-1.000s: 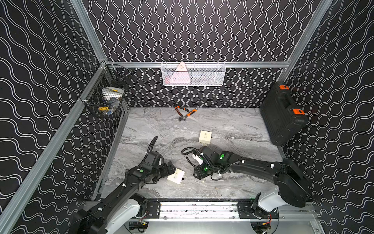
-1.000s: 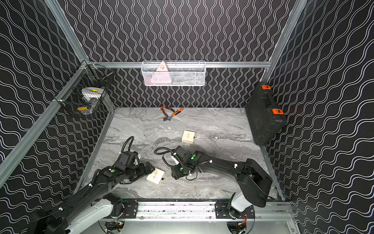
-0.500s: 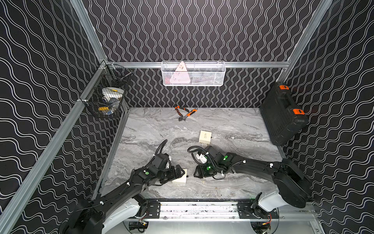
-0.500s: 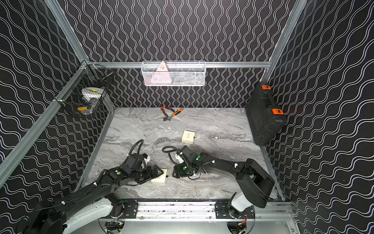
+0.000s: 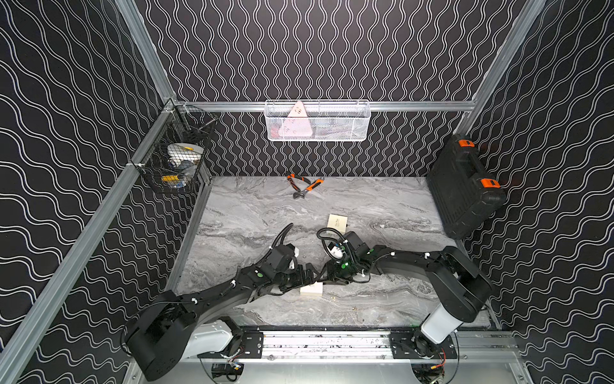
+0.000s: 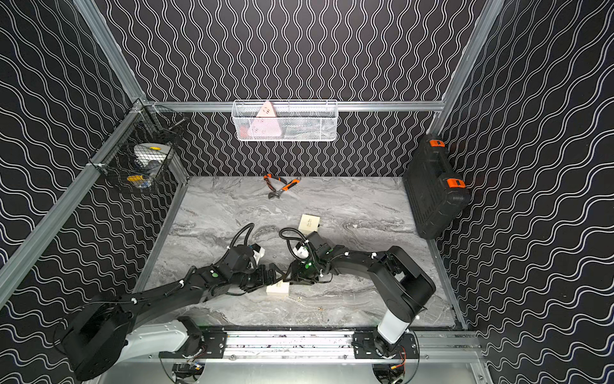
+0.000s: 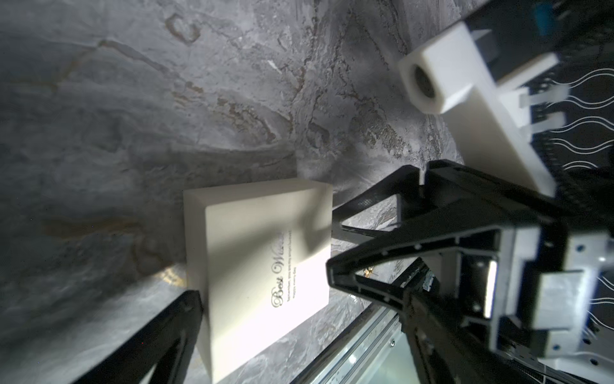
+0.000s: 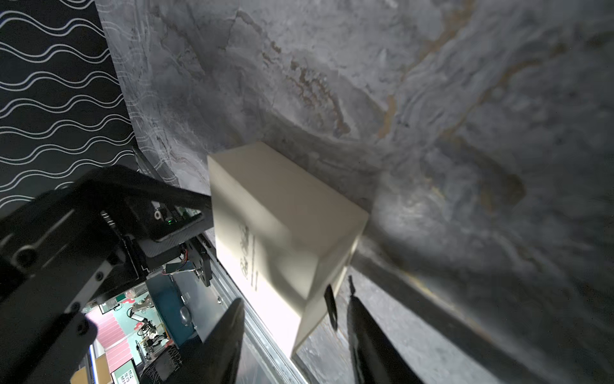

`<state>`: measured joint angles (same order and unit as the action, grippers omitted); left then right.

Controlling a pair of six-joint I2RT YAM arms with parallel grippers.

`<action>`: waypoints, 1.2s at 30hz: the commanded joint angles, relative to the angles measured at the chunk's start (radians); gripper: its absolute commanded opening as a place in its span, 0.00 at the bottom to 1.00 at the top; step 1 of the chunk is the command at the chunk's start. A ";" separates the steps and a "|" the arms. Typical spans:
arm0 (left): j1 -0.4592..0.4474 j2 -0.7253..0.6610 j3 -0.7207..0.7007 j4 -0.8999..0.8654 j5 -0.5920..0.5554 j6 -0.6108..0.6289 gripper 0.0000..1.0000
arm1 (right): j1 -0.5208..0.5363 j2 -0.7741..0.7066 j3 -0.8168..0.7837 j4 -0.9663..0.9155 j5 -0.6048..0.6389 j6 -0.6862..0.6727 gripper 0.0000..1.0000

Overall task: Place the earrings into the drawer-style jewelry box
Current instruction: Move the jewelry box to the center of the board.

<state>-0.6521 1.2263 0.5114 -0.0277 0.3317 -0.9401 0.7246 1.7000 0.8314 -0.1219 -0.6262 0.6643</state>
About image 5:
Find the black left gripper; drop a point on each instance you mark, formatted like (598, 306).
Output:
(305, 276)

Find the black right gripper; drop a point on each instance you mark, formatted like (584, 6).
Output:
(331, 274)

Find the cream jewelry box sleeve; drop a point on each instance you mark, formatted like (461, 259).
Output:
(337, 222)

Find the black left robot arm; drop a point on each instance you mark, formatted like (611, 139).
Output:
(159, 334)

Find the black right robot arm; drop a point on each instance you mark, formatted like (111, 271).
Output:
(461, 287)

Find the orange black pliers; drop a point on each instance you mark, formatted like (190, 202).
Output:
(294, 179)

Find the black plastic tool case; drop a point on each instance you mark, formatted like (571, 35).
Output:
(465, 194)

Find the pink triangular card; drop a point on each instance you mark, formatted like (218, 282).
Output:
(297, 123)

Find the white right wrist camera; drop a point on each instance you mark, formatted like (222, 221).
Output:
(337, 252)

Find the orange handled adjustable wrench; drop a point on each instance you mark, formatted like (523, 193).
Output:
(302, 193)

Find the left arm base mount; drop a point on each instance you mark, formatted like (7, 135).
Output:
(247, 345)

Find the aluminium front rail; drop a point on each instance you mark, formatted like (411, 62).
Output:
(352, 347)

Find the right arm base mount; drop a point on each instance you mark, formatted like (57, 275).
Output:
(414, 345)

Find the white wire wall basket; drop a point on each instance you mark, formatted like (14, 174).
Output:
(331, 120)

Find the black wire corner basket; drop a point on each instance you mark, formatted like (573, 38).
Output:
(176, 161)

